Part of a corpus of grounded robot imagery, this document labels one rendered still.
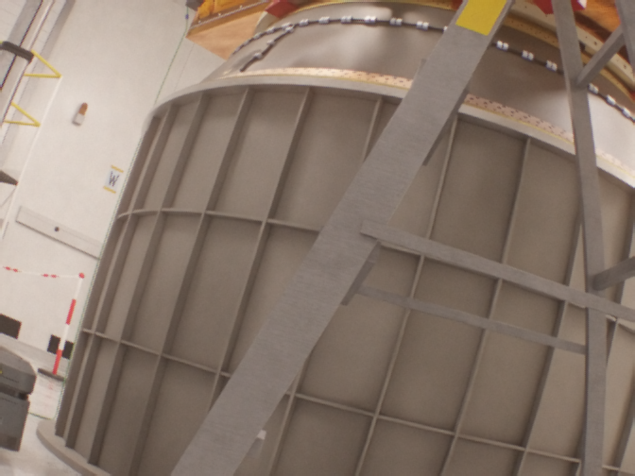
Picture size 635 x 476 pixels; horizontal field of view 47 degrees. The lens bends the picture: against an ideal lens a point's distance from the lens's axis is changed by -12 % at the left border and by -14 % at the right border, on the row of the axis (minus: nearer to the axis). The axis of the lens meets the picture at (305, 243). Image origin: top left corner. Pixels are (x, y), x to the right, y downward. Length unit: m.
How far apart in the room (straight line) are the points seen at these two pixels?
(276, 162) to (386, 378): 0.61
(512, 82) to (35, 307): 8.53
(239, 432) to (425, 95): 0.55
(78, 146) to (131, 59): 1.43
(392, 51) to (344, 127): 0.31
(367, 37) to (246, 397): 1.42
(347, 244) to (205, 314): 0.95
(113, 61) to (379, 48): 8.64
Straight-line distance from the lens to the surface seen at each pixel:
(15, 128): 9.89
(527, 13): 2.44
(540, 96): 2.18
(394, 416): 1.83
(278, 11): 2.85
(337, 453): 1.83
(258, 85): 2.15
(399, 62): 2.15
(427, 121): 1.19
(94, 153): 10.45
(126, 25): 10.89
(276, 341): 1.07
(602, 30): 2.57
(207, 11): 3.48
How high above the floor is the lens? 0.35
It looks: 12 degrees up
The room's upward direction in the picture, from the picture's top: 17 degrees clockwise
